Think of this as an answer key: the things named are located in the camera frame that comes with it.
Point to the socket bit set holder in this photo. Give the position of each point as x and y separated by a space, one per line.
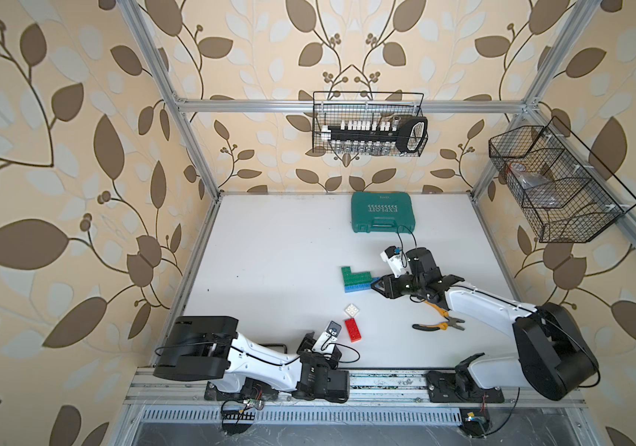
396 135

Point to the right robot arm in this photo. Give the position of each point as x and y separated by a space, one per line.
551 356

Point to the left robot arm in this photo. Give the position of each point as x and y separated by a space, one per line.
210 348

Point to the black hex key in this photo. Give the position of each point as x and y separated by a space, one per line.
277 346

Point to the yellow black pliers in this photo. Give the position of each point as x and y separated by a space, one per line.
448 322

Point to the blue lego brick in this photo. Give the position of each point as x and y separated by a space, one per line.
362 286

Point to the white square lego brick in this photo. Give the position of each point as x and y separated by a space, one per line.
352 310

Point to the black wire basket side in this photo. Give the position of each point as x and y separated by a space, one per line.
591 196

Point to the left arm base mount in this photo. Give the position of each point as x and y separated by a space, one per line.
252 389

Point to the aluminium rail front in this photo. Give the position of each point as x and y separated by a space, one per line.
378 387

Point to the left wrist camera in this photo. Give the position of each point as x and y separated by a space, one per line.
330 335

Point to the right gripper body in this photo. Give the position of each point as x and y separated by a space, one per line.
408 284

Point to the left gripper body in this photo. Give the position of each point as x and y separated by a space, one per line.
309 355

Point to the black wire basket rear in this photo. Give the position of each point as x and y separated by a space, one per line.
332 107

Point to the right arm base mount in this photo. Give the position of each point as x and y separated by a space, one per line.
459 386

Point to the plastic bag in basket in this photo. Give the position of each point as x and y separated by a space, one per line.
538 191

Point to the green plastic tool case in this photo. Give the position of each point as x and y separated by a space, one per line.
382 212

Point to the red lego brick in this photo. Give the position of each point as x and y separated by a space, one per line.
354 332

